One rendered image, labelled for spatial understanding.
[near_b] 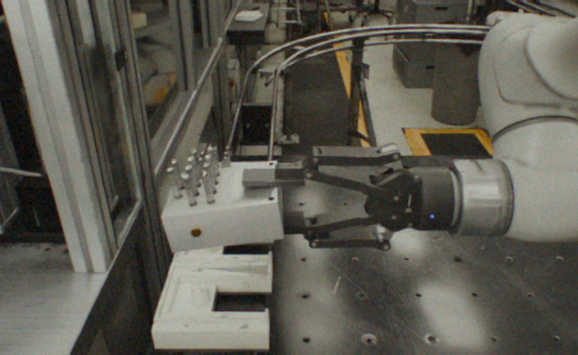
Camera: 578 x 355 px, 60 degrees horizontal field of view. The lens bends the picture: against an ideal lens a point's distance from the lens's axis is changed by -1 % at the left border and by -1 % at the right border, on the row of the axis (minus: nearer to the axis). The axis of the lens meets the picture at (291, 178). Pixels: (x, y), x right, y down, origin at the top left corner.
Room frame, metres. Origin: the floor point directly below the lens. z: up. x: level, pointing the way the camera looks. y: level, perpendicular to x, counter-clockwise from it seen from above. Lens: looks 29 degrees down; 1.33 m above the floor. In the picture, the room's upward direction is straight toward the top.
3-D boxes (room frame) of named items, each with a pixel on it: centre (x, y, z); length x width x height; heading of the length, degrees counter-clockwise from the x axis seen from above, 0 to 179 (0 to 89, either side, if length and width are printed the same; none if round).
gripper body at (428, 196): (0.49, -0.13, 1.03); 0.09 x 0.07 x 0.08; 90
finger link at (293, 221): (0.49, 0.02, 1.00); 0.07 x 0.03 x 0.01; 90
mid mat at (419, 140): (2.53, -0.99, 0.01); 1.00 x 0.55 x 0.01; 0
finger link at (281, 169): (0.49, -0.01, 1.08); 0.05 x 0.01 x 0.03; 90
